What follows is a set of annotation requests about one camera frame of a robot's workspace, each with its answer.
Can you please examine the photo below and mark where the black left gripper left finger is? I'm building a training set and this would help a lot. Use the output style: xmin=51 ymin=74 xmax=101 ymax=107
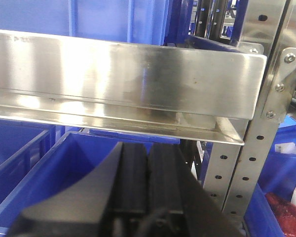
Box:
xmin=7 ymin=142 xmax=147 ymax=237

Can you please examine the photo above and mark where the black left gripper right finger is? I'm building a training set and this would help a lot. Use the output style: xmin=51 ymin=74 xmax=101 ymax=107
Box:
xmin=148 ymin=143 xmax=241 ymax=237

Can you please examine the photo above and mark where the perforated steel shelf upright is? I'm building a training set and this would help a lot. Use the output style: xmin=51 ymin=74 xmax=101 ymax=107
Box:
xmin=204 ymin=0 xmax=296 ymax=225

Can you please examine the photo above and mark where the stainless steel shelf beam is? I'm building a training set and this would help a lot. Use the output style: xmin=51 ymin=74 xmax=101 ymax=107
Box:
xmin=0 ymin=30 xmax=266 ymax=145

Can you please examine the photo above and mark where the blue plastic bin lower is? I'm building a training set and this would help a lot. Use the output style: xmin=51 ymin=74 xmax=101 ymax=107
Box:
xmin=0 ymin=131 xmax=180 ymax=237

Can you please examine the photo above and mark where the blue plastic bin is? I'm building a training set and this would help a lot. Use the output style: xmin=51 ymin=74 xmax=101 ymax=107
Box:
xmin=0 ymin=0 xmax=193 ymax=45
xmin=0 ymin=131 xmax=180 ymax=237

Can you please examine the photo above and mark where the blue bin far left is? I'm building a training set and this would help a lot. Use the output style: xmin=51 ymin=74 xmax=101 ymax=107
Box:
xmin=0 ymin=119 xmax=55 ymax=204

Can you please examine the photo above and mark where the red mesh bag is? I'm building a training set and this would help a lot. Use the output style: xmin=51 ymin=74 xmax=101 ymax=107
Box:
xmin=265 ymin=193 xmax=296 ymax=237

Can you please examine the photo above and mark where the blue bin lower right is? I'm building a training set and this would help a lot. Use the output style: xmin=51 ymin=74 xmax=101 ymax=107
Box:
xmin=244 ymin=116 xmax=296 ymax=237

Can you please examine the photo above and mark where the blue plastic bin upper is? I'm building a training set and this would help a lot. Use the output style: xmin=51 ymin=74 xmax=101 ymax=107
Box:
xmin=0 ymin=0 xmax=193 ymax=45

